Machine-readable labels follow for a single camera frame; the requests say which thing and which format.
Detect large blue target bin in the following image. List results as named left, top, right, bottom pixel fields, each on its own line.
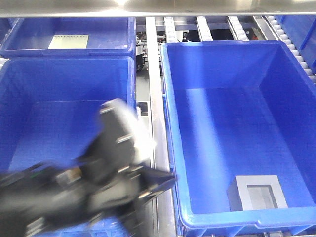
left=161, top=40, right=316, bottom=237

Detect gray hollow square base block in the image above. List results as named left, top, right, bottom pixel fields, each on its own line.
left=227, top=175, right=288, bottom=211

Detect pale paper sheet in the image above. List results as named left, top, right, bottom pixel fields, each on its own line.
left=48, top=35, right=89, bottom=49

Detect robot arm gray black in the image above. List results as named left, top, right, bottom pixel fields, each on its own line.
left=0, top=98, right=177, bottom=237

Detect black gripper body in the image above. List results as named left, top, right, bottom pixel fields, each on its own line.
left=56, top=99, right=176, bottom=237

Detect blue bin left front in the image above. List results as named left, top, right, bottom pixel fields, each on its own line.
left=0, top=56, right=135, bottom=172

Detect blue bin with paper sheet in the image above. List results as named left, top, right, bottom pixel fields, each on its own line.
left=0, top=17, right=136, bottom=58

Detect distant steel shelving rack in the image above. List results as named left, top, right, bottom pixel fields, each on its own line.
left=0, top=0, right=316, bottom=237

